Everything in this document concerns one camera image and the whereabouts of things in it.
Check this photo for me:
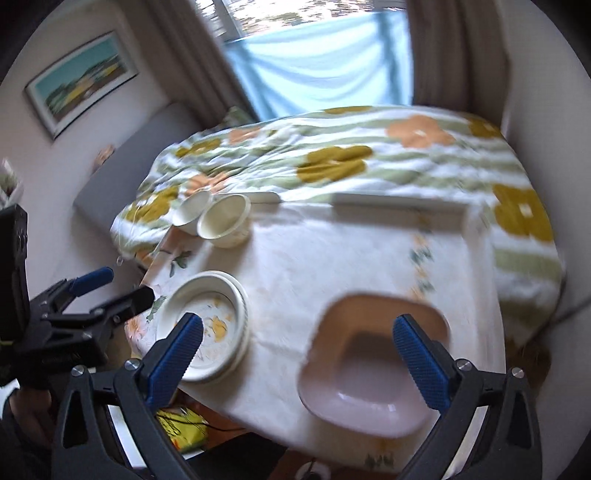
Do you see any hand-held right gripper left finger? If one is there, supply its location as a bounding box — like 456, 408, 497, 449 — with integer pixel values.
51, 312, 205, 480

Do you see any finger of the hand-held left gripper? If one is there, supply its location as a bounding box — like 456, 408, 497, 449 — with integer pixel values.
41, 285, 156, 334
28, 266, 115, 320

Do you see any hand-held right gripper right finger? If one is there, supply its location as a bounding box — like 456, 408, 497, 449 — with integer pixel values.
392, 314, 542, 480

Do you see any cartoon print plate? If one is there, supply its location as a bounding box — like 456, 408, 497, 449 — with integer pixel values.
157, 272, 245, 380

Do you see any pink square bowl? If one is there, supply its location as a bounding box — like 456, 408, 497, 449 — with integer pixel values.
297, 291, 451, 439

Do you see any plain white plate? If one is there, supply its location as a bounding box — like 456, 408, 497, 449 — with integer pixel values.
159, 270, 252, 385

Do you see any small white bowl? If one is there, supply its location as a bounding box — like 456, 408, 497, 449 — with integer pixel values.
172, 190, 214, 228

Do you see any cream round bowl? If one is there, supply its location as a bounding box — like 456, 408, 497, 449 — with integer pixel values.
197, 194, 252, 249

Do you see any yellow bag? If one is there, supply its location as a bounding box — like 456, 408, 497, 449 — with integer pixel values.
156, 405, 209, 452

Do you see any grey padded headboard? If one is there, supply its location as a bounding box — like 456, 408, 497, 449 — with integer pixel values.
73, 100, 204, 232

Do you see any floral tablecloth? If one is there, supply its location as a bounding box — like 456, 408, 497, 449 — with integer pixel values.
124, 200, 506, 476

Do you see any framed landscape picture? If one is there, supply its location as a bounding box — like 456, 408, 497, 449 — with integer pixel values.
24, 30, 139, 141

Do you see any floral striped blanket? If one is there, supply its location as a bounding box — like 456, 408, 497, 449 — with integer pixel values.
110, 105, 568, 324

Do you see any green checked pillow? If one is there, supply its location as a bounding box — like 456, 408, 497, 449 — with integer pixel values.
221, 105, 254, 127

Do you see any brown curtain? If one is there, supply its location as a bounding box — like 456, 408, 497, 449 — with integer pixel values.
404, 0, 511, 125
154, 0, 259, 127

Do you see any light blue cloth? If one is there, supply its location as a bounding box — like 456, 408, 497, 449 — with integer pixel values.
224, 11, 414, 121

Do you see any window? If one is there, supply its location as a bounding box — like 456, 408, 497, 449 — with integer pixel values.
191, 0, 407, 47

